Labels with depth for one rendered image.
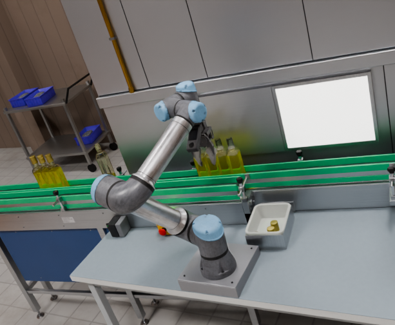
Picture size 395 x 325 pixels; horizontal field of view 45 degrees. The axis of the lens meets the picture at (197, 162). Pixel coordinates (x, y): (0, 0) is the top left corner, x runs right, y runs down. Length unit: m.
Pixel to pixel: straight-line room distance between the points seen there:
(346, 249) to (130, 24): 1.41
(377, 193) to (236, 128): 0.71
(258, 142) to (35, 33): 4.05
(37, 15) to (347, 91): 4.26
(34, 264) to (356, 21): 2.34
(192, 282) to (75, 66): 4.12
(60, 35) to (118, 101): 3.23
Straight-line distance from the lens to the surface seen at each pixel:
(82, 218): 2.74
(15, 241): 3.23
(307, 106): 2.25
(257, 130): 2.35
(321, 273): 1.98
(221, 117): 2.37
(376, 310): 1.83
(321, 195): 2.26
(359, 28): 2.15
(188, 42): 2.31
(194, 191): 2.32
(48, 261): 3.18
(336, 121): 2.27
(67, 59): 5.80
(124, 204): 1.64
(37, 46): 6.03
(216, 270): 1.96
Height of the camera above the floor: 2.07
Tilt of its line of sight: 26 degrees down
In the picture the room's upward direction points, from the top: 18 degrees counter-clockwise
